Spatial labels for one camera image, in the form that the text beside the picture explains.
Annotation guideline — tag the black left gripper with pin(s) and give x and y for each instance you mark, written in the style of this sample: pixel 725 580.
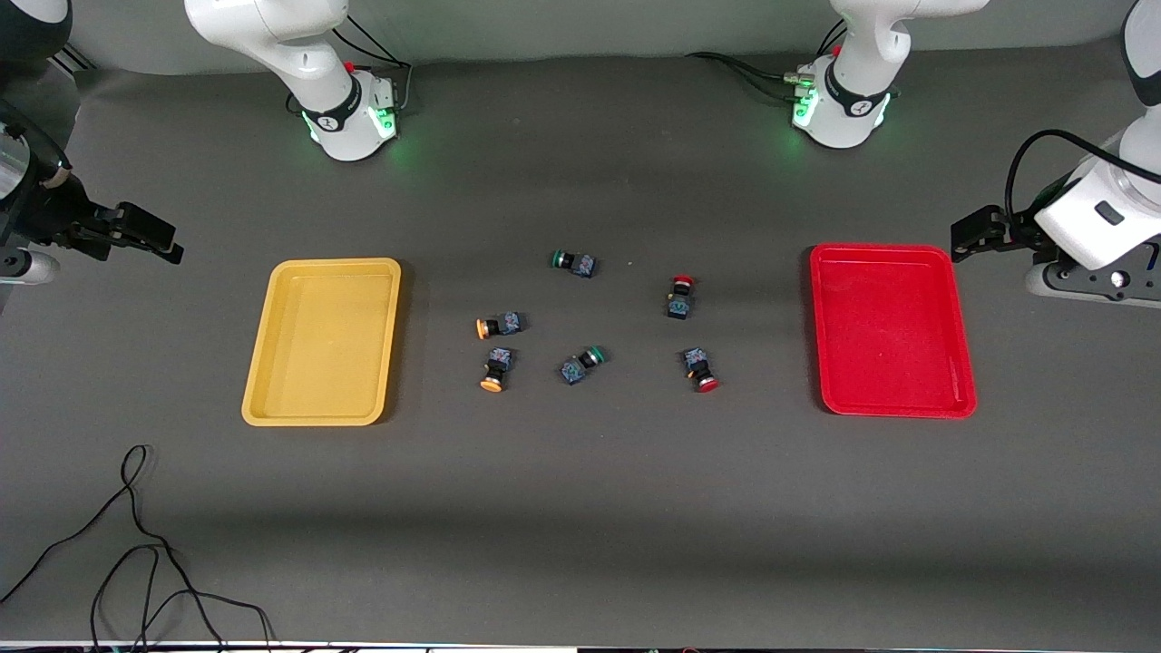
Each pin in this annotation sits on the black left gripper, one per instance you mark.
pixel 1014 230

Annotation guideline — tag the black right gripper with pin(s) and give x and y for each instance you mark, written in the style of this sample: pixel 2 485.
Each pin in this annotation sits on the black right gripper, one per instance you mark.
pixel 47 215

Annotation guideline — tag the red push button switch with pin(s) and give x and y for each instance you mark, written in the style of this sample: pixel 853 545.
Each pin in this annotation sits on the red push button switch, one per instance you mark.
pixel 680 299
pixel 699 367

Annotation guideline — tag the yellow push button switch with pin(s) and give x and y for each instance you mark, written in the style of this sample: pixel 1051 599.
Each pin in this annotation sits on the yellow push button switch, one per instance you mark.
pixel 496 367
pixel 501 325

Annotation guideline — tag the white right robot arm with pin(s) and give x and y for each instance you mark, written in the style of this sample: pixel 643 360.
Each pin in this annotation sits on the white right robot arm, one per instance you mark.
pixel 304 54

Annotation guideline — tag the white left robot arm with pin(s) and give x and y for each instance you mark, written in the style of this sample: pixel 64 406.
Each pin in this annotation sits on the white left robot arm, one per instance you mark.
pixel 857 100

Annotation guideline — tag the red plastic tray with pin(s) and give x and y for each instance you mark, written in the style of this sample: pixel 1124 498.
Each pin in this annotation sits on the red plastic tray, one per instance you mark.
pixel 889 331

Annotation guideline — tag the yellow plastic tray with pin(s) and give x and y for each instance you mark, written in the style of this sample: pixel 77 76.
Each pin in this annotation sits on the yellow plastic tray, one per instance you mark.
pixel 322 345

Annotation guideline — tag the green push button switch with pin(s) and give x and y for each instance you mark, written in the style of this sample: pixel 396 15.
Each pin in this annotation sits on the green push button switch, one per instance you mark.
pixel 573 263
pixel 581 365

